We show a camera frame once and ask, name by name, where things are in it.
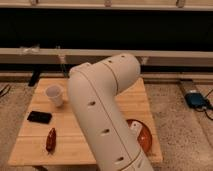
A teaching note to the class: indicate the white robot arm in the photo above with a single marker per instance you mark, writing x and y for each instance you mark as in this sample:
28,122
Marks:
91,92

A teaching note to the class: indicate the translucent plastic cup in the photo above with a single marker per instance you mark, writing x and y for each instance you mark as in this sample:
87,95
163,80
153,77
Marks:
55,94

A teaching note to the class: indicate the orange-red plate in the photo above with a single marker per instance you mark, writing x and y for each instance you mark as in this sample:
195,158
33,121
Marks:
141,133

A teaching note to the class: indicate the wooden table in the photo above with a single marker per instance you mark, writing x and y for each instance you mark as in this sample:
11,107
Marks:
71,148

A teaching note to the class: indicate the black smartphone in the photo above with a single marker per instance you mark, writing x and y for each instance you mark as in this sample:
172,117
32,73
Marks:
39,117

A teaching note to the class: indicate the dark red chili pepper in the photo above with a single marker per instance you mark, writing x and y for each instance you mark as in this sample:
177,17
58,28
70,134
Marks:
51,140

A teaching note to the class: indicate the blue box on floor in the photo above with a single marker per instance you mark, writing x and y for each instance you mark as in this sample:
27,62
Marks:
195,100

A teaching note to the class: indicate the long beige shelf rail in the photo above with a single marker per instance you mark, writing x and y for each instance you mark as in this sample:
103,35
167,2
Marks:
76,56

